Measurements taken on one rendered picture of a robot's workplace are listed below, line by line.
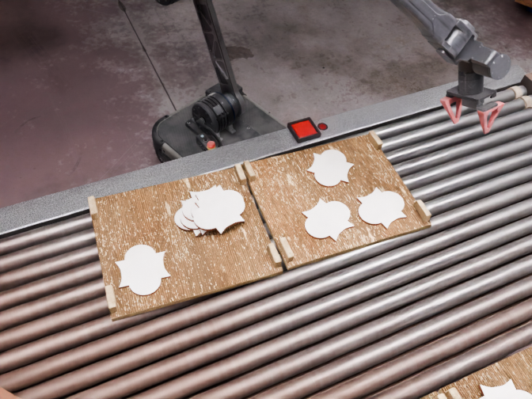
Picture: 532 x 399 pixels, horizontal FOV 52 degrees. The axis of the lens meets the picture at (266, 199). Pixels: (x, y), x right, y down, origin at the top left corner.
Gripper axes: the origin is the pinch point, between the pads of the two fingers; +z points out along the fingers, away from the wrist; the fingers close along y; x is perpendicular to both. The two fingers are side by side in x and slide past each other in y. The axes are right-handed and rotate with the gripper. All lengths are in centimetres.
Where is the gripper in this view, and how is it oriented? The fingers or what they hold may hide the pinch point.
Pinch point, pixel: (470, 125)
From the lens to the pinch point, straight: 145.7
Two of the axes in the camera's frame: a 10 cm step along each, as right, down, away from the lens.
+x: -8.5, 3.9, -3.4
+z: 1.9, 8.4, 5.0
